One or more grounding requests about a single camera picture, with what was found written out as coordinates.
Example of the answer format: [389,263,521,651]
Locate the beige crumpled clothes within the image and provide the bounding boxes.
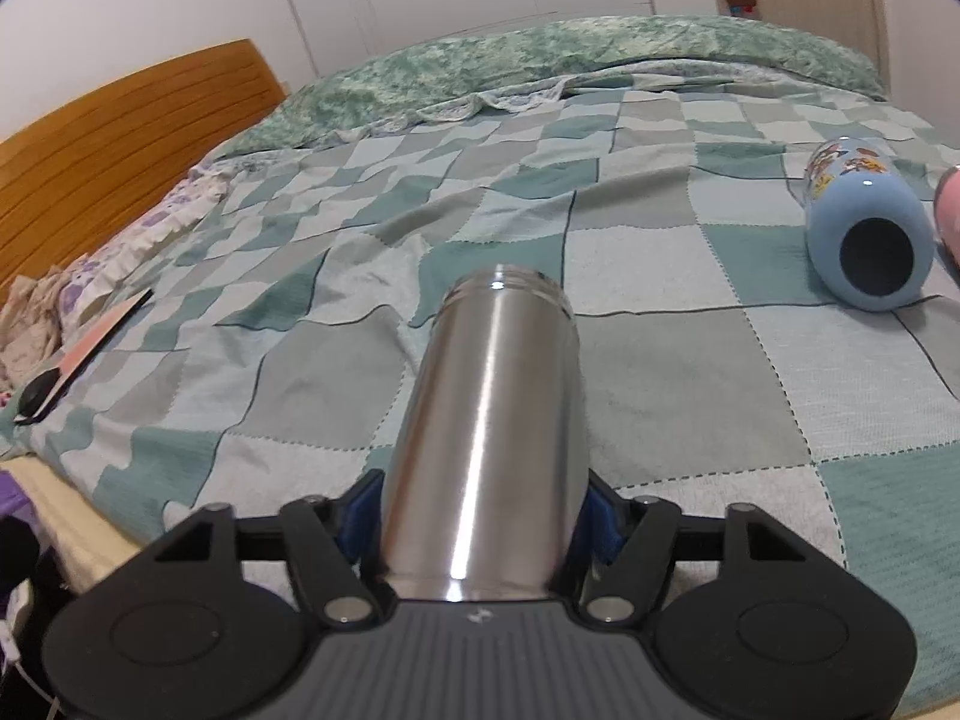
[0,265,70,394]

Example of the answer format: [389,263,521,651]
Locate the wooden headboard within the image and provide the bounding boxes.
[2,39,286,288]

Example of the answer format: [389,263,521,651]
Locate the checkered green bed sheet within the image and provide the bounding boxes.
[2,60,958,715]

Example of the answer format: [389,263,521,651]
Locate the green floral duvet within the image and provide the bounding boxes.
[205,15,885,164]

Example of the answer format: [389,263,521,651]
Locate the pink cup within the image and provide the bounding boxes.
[934,166,960,265]

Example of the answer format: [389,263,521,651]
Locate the blue cartoon cup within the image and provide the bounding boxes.
[802,135,934,312]

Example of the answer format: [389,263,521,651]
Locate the stainless steel cup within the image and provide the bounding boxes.
[379,263,589,603]

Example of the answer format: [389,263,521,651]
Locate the purple floral pillow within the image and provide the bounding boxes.
[57,167,229,338]

